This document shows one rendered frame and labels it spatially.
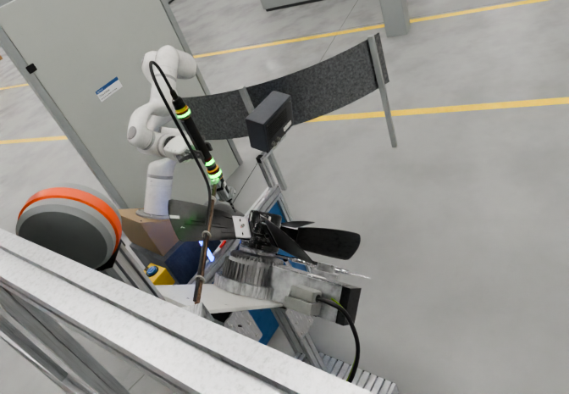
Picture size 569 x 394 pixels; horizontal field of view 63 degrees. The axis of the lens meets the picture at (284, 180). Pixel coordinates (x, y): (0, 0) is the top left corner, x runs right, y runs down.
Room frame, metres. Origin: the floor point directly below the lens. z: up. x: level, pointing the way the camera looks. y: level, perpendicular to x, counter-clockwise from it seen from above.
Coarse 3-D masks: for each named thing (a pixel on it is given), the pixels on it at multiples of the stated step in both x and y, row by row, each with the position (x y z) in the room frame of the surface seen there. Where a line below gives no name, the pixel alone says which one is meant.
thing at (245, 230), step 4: (232, 216) 1.32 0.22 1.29; (236, 216) 1.32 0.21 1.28; (236, 220) 1.31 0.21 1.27; (240, 220) 1.31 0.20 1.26; (244, 220) 1.31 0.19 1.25; (236, 224) 1.29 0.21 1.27; (240, 224) 1.30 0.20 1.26; (244, 224) 1.30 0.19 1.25; (248, 224) 1.30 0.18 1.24; (236, 228) 1.28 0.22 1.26; (240, 228) 1.28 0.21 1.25; (244, 228) 1.28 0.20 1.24; (248, 228) 1.29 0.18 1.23; (236, 232) 1.26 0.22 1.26; (240, 232) 1.26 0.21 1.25; (244, 232) 1.27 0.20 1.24; (248, 232) 1.27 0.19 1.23; (236, 236) 1.24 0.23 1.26; (240, 236) 1.24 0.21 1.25; (244, 236) 1.25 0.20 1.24; (248, 236) 1.25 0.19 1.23
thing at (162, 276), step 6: (150, 264) 1.51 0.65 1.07; (144, 270) 1.49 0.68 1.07; (162, 270) 1.45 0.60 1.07; (150, 276) 1.44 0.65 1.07; (156, 276) 1.43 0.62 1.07; (162, 276) 1.43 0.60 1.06; (168, 276) 1.45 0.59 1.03; (156, 282) 1.41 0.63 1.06; (162, 282) 1.42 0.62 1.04; (168, 282) 1.44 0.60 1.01
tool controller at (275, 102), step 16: (272, 96) 2.18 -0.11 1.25; (288, 96) 2.15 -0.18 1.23; (256, 112) 2.08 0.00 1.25; (272, 112) 2.05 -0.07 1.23; (288, 112) 2.13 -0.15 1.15; (256, 128) 2.02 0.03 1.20; (272, 128) 2.02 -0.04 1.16; (288, 128) 2.14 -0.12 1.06; (256, 144) 2.05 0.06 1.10; (272, 144) 2.02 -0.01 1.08
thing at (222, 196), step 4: (212, 180) 1.34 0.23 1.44; (220, 180) 1.35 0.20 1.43; (212, 184) 1.32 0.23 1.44; (216, 184) 1.32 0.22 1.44; (220, 184) 1.33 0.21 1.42; (212, 188) 1.32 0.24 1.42; (220, 188) 1.32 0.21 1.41; (224, 188) 1.35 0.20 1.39; (228, 188) 1.39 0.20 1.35; (232, 188) 1.38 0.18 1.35; (220, 192) 1.34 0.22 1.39; (224, 192) 1.34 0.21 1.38; (232, 192) 1.36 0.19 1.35; (216, 196) 1.38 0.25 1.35; (220, 196) 1.34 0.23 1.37; (224, 196) 1.34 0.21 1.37; (228, 196) 1.34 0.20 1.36; (232, 196) 1.35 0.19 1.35; (220, 200) 1.35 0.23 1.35; (224, 200) 1.34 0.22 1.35
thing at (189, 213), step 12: (168, 204) 1.33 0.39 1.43; (180, 204) 1.34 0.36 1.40; (192, 204) 1.35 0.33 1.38; (180, 216) 1.27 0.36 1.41; (192, 216) 1.28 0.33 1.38; (204, 216) 1.29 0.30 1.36; (216, 216) 1.30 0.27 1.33; (228, 216) 1.31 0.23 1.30; (192, 228) 1.22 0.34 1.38; (204, 228) 1.23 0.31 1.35; (216, 228) 1.25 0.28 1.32; (228, 228) 1.26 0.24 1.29; (180, 240) 1.15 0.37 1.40; (192, 240) 1.17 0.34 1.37; (216, 240) 1.20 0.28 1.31
